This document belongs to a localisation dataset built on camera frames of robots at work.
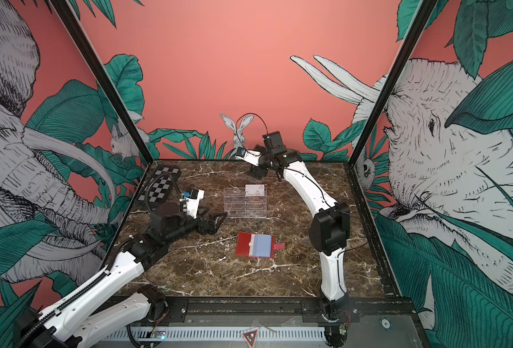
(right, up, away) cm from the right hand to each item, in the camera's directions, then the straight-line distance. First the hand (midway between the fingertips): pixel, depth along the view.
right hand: (251, 156), depth 87 cm
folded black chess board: (-47, -15, +17) cm, 52 cm away
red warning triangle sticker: (+1, -61, -19) cm, 64 cm away
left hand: (-10, -20, -14) cm, 26 cm away
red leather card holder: (+2, -38, +3) cm, 38 cm away
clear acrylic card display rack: (-8, -22, +15) cm, 28 cm away
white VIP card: (+1, -15, +10) cm, 18 cm away
